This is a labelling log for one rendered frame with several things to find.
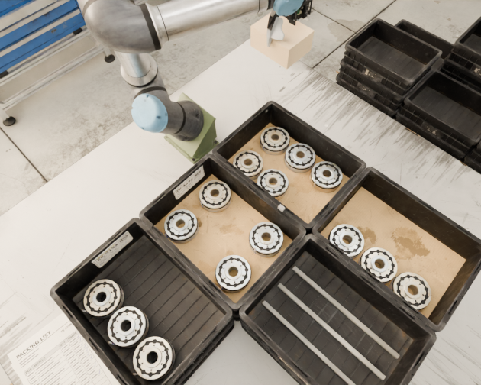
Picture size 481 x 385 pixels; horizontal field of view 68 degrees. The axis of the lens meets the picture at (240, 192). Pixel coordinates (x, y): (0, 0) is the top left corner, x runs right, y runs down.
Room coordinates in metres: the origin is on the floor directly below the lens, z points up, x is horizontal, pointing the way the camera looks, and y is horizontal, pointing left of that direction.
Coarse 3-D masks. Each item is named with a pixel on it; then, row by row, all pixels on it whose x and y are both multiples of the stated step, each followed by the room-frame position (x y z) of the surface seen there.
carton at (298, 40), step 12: (264, 24) 0.99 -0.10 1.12; (288, 24) 0.99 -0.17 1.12; (300, 24) 0.99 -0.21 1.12; (252, 36) 0.99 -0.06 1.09; (264, 36) 0.95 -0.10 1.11; (288, 36) 0.94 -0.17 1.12; (300, 36) 0.93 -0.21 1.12; (312, 36) 0.95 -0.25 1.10; (264, 48) 0.95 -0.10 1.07; (276, 48) 0.91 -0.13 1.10; (288, 48) 0.88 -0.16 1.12; (300, 48) 0.91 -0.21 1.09; (276, 60) 0.91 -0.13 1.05; (288, 60) 0.88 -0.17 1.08
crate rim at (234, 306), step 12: (192, 168) 0.59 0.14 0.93; (228, 168) 0.58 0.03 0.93; (180, 180) 0.55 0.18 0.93; (240, 180) 0.54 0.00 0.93; (168, 192) 0.51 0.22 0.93; (156, 204) 0.47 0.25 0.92; (144, 216) 0.43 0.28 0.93; (288, 216) 0.41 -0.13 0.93; (156, 228) 0.39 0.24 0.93; (300, 228) 0.37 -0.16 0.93; (168, 240) 0.36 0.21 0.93; (300, 240) 0.34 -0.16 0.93; (180, 252) 0.32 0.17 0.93; (288, 252) 0.31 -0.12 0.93; (192, 264) 0.28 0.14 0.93; (276, 264) 0.27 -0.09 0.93; (204, 276) 0.25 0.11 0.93; (264, 276) 0.24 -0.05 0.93; (216, 288) 0.22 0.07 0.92; (252, 288) 0.22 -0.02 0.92; (228, 300) 0.18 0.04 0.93; (240, 300) 0.18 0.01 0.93
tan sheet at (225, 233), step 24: (192, 192) 0.56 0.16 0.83; (216, 216) 0.47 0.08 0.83; (240, 216) 0.46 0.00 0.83; (192, 240) 0.39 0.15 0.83; (216, 240) 0.39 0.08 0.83; (240, 240) 0.38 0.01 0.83; (264, 240) 0.38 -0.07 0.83; (288, 240) 0.38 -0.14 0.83; (216, 264) 0.31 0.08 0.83; (264, 264) 0.30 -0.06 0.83
